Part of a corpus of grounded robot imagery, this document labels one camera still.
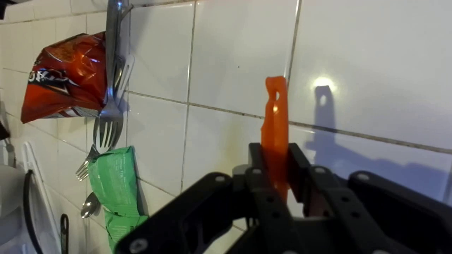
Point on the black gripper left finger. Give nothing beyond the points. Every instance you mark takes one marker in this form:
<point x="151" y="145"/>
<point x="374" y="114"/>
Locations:
<point x="220" y="212"/>

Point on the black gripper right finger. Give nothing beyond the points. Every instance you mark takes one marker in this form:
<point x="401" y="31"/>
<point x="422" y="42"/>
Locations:
<point x="367" y="212"/>

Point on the green plastic bag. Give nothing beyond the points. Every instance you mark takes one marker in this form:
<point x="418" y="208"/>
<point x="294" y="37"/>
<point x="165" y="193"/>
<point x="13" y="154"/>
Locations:
<point x="117" y="188"/>

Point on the silver spoon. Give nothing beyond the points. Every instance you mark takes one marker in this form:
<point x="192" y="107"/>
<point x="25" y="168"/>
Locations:
<point x="89" y="206"/>

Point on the small silver fork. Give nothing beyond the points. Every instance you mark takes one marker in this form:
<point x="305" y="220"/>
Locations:
<point x="86" y="164"/>

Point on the large silver fork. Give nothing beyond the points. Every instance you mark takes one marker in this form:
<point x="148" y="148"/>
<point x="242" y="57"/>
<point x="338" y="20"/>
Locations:
<point x="124" y="78"/>
<point x="112" y="57"/>

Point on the red chips bag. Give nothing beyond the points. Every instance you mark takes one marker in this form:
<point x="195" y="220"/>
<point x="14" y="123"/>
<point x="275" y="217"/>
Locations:
<point x="65" y="79"/>

